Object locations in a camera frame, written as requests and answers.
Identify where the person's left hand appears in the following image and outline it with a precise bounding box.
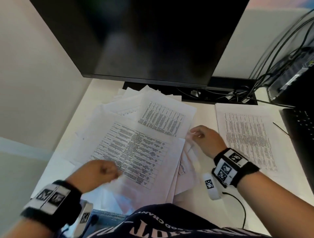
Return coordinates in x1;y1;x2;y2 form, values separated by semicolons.
66;160;123;195

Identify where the person's right hand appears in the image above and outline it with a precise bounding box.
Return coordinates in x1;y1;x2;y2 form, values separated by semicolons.
187;125;228;159

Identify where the printed table sheet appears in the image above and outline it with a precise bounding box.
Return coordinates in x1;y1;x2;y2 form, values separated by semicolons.
71;117;185;197

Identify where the person's right forearm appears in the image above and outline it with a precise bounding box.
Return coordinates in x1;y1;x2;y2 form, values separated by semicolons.
234;171;314;236

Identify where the person's left forearm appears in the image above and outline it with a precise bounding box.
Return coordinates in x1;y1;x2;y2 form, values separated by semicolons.
0;215;63;238

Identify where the pile of white papers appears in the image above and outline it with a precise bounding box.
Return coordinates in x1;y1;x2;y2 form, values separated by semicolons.
31;85;201;214

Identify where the black right wristband with markers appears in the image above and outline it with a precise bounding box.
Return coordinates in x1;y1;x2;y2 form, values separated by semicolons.
212;148;260;189

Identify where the black wristband with markers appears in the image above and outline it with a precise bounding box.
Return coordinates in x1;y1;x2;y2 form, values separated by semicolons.
212;148;260;189
21;180;83;233

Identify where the neat stack of printed documents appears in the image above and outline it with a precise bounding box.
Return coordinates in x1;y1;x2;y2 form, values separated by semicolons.
214;102;307;182

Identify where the black monitor stand base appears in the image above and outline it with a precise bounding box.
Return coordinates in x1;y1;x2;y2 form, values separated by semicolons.
123;76;258;105

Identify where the black left wristband with markers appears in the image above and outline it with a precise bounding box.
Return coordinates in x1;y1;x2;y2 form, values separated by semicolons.
21;180;83;233

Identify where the dark navy printed shirt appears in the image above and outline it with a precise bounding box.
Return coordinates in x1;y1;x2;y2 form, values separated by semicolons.
85;203;271;238

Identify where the thin black pen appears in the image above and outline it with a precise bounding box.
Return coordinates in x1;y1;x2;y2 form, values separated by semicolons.
272;122;290;136

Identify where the black keyboard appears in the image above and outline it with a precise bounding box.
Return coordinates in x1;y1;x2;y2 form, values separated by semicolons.
282;107;314;195

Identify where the large black computer monitor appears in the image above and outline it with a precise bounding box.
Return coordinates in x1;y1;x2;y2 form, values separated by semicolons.
29;0;250;89

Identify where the small black computer box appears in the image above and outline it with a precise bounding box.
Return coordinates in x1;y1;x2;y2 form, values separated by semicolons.
267;47;314;103

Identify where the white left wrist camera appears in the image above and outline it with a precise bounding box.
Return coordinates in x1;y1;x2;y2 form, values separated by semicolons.
73;200;94;238

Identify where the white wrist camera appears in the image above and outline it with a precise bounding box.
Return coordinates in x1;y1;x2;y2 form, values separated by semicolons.
202;173;229;201
73;200;94;238

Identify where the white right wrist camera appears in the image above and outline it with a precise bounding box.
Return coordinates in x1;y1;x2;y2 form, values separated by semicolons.
202;173;229;201

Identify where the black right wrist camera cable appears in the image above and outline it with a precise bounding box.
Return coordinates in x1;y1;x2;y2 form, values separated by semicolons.
222;192;247;229

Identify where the bundle of black cables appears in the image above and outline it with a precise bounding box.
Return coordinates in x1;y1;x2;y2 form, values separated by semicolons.
177;9;314;108

